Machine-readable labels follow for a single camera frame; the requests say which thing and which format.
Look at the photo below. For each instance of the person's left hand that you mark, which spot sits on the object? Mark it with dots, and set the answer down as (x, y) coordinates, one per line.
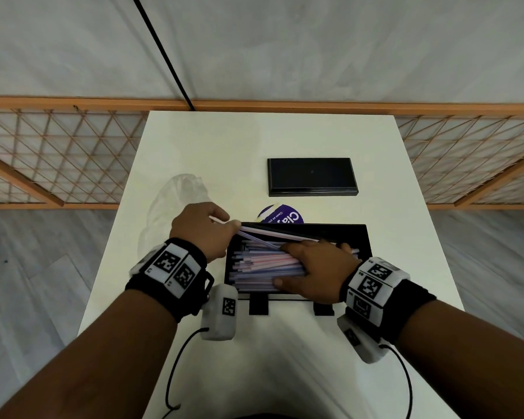
(196, 226)

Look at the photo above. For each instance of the person's right hand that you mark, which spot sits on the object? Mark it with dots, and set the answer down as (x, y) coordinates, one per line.
(325, 270)

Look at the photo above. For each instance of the person's right thumb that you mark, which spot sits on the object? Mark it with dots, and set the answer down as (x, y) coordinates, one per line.
(290, 282)

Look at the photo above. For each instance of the person's left thumb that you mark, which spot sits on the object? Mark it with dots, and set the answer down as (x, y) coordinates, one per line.
(230, 229)

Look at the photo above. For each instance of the lilac drinking straw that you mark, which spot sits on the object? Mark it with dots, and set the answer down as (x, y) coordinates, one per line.
(257, 239)

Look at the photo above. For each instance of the pile of pastel straws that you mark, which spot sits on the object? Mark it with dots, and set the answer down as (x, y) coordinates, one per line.
(257, 268)

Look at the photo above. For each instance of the pink white drinking straw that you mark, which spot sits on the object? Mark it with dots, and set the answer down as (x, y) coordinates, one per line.
(279, 233)

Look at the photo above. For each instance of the person's right forearm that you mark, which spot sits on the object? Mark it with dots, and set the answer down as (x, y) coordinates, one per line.
(471, 362)

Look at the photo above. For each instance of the person's left forearm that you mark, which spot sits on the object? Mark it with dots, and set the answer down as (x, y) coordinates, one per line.
(96, 357)

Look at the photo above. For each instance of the purple round sticker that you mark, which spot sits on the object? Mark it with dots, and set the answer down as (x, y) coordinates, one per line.
(284, 215)

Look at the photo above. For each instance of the clear plastic bag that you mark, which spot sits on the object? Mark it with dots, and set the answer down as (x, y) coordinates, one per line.
(174, 200)

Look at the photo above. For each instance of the black straw holder box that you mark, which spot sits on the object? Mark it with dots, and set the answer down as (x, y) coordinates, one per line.
(358, 237)

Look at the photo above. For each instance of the black wristband with marker tiles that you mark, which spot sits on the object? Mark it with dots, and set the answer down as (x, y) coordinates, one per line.
(401, 305)
(157, 287)

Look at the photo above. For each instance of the black rectangular lid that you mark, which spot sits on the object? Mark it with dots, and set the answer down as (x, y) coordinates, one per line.
(312, 175)

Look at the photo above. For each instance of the white wrist camera block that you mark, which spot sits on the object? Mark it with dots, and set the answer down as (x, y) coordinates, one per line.
(362, 344)
(220, 314)

